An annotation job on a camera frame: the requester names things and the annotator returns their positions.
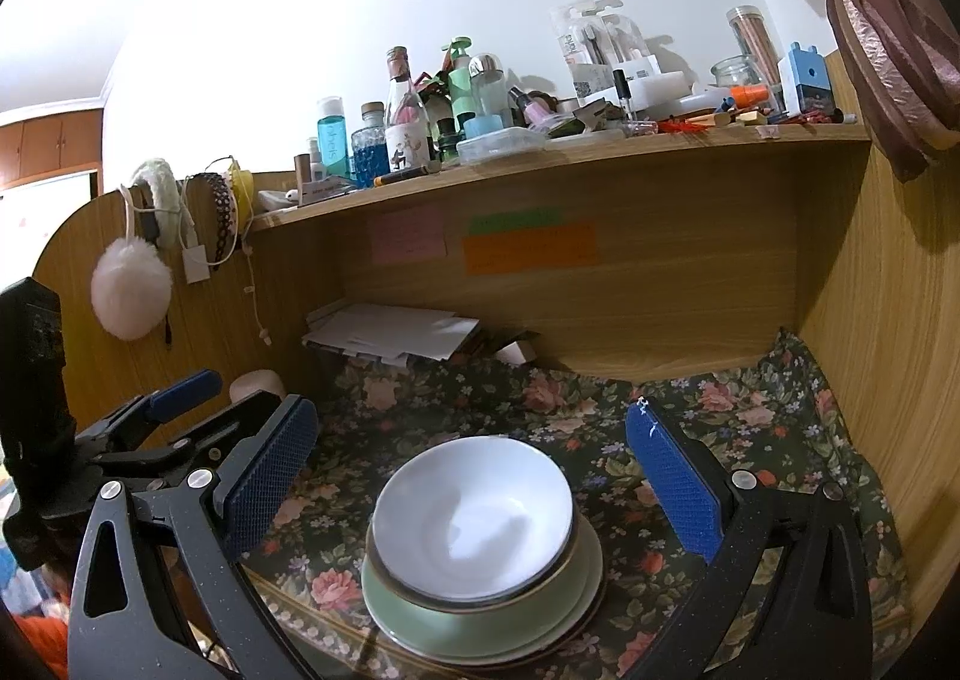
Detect cream padded chair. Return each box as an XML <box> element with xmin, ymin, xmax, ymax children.
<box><xmin>229</xmin><ymin>369</ymin><xmax>287</xmax><ymax>405</ymax></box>

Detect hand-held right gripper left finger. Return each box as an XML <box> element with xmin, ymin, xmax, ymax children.
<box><xmin>66</xmin><ymin>393</ymin><xmax>321</xmax><ymax>680</ymax></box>

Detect clear toothbrush package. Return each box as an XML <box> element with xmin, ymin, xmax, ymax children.
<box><xmin>550</xmin><ymin>0</ymin><xmax>647</xmax><ymax>98</ymax></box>

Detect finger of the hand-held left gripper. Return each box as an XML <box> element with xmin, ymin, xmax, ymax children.
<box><xmin>146</xmin><ymin>391</ymin><xmax>297</xmax><ymax>475</ymax></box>
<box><xmin>75</xmin><ymin>369</ymin><xmax>224</xmax><ymax>456</ymax></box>

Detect pink paper note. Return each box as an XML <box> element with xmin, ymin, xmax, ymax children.
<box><xmin>371</xmin><ymin>206</ymin><xmax>447</xmax><ymax>266</ymax></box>

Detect clear bottle silver cap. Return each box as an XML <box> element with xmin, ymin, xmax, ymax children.
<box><xmin>469</xmin><ymin>53</ymin><xmax>506</xmax><ymax>119</ymax></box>

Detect green paper note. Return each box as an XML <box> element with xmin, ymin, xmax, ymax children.
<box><xmin>469</xmin><ymin>207</ymin><xmax>563</xmax><ymax>235</ymax></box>

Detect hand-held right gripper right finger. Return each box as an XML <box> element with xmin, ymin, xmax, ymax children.
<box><xmin>622</xmin><ymin>396</ymin><xmax>877</xmax><ymax>680</ymax></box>

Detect purple gold-rimmed plate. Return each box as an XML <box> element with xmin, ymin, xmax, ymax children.
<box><xmin>365</xmin><ymin>522</ymin><xmax>580</xmax><ymax>613</ymax></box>

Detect white cardboard box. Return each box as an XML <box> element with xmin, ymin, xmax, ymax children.
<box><xmin>630</xmin><ymin>54</ymin><xmax>702</xmax><ymax>107</ymax></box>

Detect black orange marker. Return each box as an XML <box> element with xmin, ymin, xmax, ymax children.
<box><xmin>373</xmin><ymin>161</ymin><xmax>445</xmax><ymax>188</ymax></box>

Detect dark floral tablecloth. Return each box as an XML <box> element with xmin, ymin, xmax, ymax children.
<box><xmin>240</xmin><ymin>327</ymin><xmax>912</xmax><ymax>680</ymax></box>

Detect white fluffy earmuffs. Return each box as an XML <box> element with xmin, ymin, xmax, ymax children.
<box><xmin>90</xmin><ymin>157</ymin><xmax>185</xmax><ymax>341</ymax></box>

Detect blue pencil sharpener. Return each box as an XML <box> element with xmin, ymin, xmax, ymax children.
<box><xmin>778</xmin><ymin>40</ymin><xmax>837</xmax><ymax>121</ymax></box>

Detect green plastic bottle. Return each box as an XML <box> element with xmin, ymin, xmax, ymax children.
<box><xmin>442</xmin><ymin>37</ymin><xmax>482</xmax><ymax>121</ymax></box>

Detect blue round glass bottle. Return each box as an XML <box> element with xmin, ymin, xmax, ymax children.
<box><xmin>351</xmin><ymin>101</ymin><xmax>389</xmax><ymax>188</ymax></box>

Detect orange paper note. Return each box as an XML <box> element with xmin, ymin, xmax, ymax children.
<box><xmin>463</xmin><ymin>222</ymin><xmax>601</xmax><ymax>276</ymax></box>

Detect illustrated glass bottle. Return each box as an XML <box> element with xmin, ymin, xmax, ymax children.
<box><xmin>385</xmin><ymin>45</ymin><xmax>434</xmax><ymax>173</ymax></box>

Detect teal liquid bottle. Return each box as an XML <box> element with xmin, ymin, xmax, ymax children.
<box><xmin>316</xmin><ymin>97</ymin><xmax>349</xmax><ymax>180</ymax></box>

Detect yellow cloth mask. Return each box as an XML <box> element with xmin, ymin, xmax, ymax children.
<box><xmin>225</xmin><ymin>157</ymin><xmax>256</xmax><ymax>220</ymax></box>

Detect wooden wall cabinets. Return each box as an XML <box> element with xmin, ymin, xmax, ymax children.
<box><xmin>0</xmin><ymin>108</ymin><xmax>104</xmax><ymax>190</ymax></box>

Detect stack of white papers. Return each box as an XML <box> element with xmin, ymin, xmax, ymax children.
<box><xmin>302</xmin><ymin>303</ymin><xmax>482</xmax><ymax>368</ymax></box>

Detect black patterned headband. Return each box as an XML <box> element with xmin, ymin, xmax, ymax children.
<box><xmin>184</xmin><ymin>171</ymin><xmax>242</xmax><ymax>270</ymax></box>

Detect glass jar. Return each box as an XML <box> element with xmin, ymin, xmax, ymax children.
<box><xmin>711</xmin><ymin>54</ymin><xmax>764</xmax><ymax>89</ymax></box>

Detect mint green plate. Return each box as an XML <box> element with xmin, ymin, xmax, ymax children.
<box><xmin>361</xmin><ymin>521</ymin><xmax>605</xmax><ymax>660</ymax></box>

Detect pink brown curtain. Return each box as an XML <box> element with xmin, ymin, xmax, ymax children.
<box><xmin>697</xmin><ymin>0</ymin><xmax>960</xmax><ymax>182</ymax></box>

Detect white cable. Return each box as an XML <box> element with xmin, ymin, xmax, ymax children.
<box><xmin>241</xmin><ymin>246</ymin><xmax>272</xmax><ymax>349</ymax></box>

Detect person's left forearm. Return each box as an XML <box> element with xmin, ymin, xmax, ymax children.
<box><xmin>7</xmin><ymin>564</ymin><xmax>76</xmax><ymax>680</ymax></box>

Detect clear plastic box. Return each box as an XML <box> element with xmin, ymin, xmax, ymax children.
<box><xmin>455</xmin><ymin>127</ymin><xmax>548</xmax><ymax>166</ymax></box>

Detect clear tube of pencils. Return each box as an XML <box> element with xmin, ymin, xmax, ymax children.
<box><xmin>725</xmin><ymin>5</ymin><xmax>783</xmax><ymax>89</ymax></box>

